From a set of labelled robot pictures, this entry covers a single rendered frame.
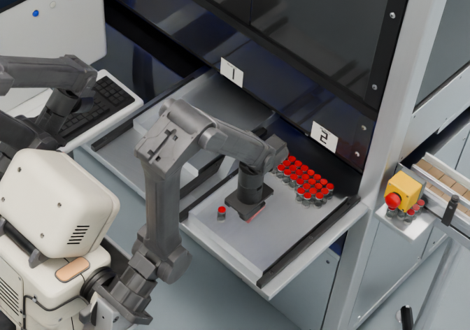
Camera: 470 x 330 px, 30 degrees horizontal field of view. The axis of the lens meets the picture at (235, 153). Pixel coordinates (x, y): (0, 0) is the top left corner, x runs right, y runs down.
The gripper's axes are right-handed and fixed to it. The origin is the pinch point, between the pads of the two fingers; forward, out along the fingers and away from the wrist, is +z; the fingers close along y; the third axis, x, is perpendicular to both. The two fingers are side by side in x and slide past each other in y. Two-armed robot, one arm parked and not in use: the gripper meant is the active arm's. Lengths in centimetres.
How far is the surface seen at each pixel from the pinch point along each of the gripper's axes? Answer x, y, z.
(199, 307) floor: 36, 23, 108
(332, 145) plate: 4.1, 38.4, 7.1
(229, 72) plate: 42, 38, 7
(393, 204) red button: -18.9, 34.9, 8.7
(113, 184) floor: 100, 39, 108
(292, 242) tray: -3.9, 14.8, 20.1
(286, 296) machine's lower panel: 10, 38, 88
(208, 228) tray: 12.7, 0.6, 16.5
